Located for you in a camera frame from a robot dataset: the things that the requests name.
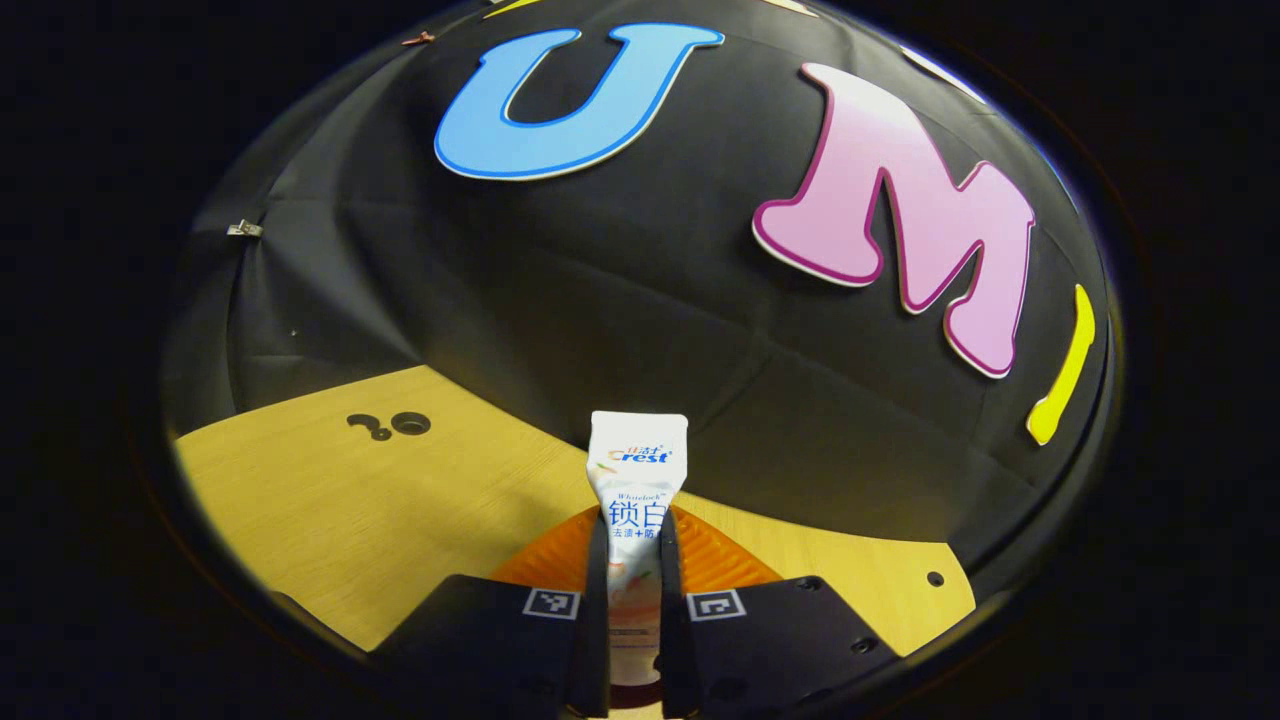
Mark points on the white toothpaste tube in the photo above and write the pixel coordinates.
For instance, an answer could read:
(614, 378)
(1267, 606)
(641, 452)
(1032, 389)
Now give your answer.
(637, 470)

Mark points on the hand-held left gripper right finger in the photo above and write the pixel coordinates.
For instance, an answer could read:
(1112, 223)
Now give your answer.
(770, 640)

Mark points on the black backdrop cloth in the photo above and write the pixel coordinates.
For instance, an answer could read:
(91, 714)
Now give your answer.
(600, 300)

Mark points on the silver cloth clip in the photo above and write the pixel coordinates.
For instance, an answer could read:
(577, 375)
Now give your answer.
(244, 229)

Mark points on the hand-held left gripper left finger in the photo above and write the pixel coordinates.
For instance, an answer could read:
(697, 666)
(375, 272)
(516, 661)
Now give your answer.
(490, 640)

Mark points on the red cloth clip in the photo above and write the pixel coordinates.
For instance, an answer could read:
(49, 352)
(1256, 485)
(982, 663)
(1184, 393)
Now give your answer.
(419, 38)

